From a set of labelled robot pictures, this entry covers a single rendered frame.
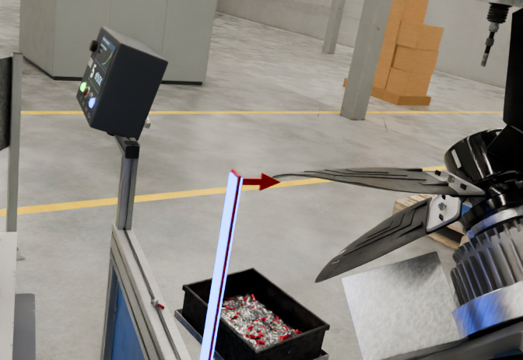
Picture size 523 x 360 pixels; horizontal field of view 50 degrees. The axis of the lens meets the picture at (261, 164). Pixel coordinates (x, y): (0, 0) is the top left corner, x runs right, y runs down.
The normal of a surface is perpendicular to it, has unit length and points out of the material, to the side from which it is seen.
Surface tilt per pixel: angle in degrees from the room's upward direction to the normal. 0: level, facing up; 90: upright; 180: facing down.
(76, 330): 0
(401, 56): 90
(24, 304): 0
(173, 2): 90
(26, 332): 0
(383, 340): 56
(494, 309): 80
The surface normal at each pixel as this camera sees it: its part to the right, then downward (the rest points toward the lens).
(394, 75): -0.78, 0.07
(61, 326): 0.17, -0.94
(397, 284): -0.33, -0.38
